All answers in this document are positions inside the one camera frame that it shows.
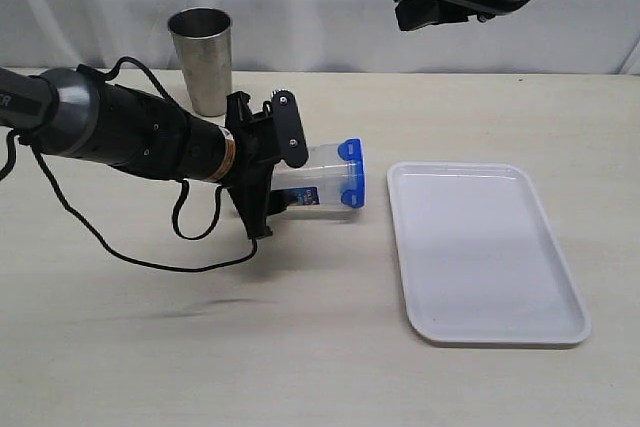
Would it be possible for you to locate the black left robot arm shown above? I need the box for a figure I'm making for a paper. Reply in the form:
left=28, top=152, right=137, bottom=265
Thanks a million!
left=1, top=65, right=309, bottom=239

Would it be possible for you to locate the white backdrop curtain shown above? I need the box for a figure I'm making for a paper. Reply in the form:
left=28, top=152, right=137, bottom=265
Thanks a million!
left=1, top=0, right=639, bottom=74

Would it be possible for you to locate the blue plastic lid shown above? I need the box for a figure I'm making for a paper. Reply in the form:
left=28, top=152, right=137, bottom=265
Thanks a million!
left=337, top=138, right=366, bottom=209

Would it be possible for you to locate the clear plastic jar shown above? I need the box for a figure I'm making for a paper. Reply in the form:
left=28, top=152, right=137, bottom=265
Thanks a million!
left=271, top=142, right=357, bottom=212

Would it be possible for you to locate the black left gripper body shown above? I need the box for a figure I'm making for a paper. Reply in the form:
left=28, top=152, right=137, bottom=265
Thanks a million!
left=223, top=91, right=280, bottom=239

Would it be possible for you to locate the stainless steel cup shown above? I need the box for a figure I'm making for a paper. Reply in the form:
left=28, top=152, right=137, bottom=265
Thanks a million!
left=167, top=7, right=232, bottom=117

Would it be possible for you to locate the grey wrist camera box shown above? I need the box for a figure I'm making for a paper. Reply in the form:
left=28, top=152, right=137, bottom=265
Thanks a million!
left=266, top=89, right=309, bottom=169

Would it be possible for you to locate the black camera cable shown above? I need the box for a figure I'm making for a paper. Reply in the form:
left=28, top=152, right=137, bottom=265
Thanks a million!
left=0, top=57, right=259, bottom=273

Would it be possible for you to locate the white plastic tray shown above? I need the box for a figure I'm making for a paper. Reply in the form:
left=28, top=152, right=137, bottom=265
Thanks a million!
left=387, top=161, right=592, bottom=348

